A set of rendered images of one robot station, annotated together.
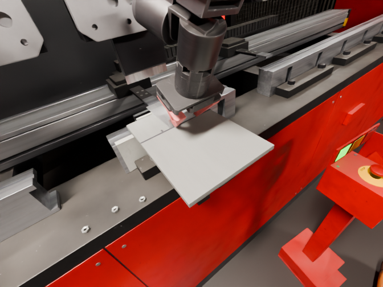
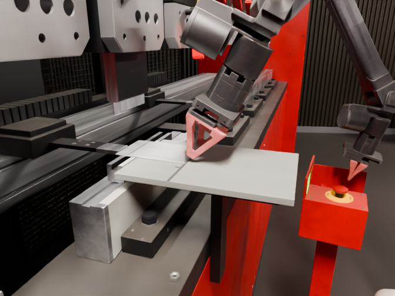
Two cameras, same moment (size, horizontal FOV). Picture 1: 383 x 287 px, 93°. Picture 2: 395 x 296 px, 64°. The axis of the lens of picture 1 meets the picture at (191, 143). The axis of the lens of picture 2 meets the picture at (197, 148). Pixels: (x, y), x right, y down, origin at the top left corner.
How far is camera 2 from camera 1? 35 cm
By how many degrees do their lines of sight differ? 42
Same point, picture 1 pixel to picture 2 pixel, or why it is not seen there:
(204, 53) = (263, 62)
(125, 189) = (130, 281)
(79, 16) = (117, 22)
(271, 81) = not seen: hidden behind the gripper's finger
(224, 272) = not seen: outside the picture
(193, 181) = (274, 187)
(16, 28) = (74, 19)
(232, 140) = (263, 158)
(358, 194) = (337, 218)
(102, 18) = (130, 30)
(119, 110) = (16, 186)
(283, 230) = not seen: outside the picture
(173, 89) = (213, 103)
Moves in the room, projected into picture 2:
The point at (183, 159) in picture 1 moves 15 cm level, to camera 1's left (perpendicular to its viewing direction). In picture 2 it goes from (240, 178) to (156, 216)
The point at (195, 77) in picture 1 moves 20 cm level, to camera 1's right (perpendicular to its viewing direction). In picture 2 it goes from (247, 85) to (315, 75)
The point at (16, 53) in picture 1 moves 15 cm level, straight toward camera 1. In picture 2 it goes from (67, 47) to (214, 47)
